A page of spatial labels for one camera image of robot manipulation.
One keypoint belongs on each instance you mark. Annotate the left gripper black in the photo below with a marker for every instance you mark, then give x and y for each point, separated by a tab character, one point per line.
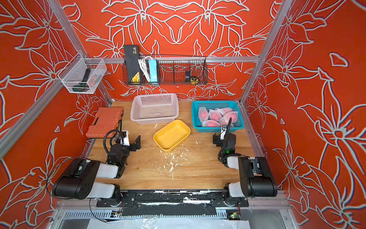
137	144

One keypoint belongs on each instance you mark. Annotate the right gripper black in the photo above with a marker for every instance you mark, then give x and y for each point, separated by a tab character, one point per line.
217	138

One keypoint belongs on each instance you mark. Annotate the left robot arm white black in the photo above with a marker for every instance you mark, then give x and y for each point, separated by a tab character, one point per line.
78	181

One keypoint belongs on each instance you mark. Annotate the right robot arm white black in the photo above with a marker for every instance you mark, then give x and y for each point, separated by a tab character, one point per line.
255	176

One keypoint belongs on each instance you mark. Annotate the netted apple right large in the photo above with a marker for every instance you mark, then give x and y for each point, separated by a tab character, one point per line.
233	116

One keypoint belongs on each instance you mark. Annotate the teal plastic basket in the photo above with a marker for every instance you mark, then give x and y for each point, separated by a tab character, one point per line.
239	124

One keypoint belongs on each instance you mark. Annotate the orange tool case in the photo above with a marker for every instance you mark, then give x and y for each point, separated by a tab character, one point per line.
106	119

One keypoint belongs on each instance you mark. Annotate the yellow plastic tray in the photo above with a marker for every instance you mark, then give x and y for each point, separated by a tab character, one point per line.
172	135

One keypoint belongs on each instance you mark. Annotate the pink plastic basket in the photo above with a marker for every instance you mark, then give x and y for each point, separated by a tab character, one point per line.
154	108

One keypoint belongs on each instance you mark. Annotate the small tape measure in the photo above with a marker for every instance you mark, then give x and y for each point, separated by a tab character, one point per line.
194	81

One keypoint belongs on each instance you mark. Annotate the dark green tool in box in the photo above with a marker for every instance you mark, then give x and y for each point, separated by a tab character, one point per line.
82	86

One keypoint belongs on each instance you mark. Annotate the light blue power bank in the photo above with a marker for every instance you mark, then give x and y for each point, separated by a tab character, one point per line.
153	71

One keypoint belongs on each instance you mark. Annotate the black yellow device box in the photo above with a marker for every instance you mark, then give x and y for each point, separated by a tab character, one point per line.
132	57

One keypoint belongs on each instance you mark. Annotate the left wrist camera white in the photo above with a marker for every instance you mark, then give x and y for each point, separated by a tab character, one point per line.
125	137

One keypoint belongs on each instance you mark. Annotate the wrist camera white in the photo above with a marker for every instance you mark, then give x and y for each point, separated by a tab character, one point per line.
223	132
125	137

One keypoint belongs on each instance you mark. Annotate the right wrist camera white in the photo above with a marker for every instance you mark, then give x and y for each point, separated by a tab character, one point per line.
223	132

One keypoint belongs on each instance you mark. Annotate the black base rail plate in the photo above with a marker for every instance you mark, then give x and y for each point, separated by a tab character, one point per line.
174	203

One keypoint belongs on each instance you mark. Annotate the black wire wall basket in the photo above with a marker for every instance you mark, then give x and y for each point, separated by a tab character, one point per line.
173	70

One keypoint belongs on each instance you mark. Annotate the clear acrylic wall box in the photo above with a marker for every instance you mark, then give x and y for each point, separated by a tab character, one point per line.
72	73

